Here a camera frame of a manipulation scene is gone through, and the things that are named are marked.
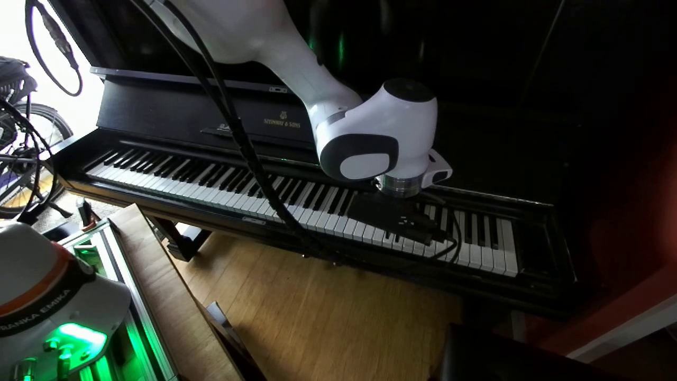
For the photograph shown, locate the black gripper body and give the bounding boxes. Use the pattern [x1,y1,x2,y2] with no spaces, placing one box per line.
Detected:
[347,192,448,244]

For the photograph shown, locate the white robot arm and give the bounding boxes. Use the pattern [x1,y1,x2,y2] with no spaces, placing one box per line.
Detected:
[144,0,453,198]

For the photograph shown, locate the white robot base with green light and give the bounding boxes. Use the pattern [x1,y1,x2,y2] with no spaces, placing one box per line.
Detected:
[0,222,131,381]

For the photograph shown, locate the black piano bench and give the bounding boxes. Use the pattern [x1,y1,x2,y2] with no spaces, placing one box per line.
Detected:
[439,323,625,381]

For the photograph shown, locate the black upright piano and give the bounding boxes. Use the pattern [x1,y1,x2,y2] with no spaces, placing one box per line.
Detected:
[52,0,676,315]

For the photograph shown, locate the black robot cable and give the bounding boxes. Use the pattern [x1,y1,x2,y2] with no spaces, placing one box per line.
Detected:
[23,0,463,265]

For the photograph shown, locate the wooden board with metal rail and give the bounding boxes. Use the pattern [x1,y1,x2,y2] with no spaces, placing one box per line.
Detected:
[59,203,245,381]

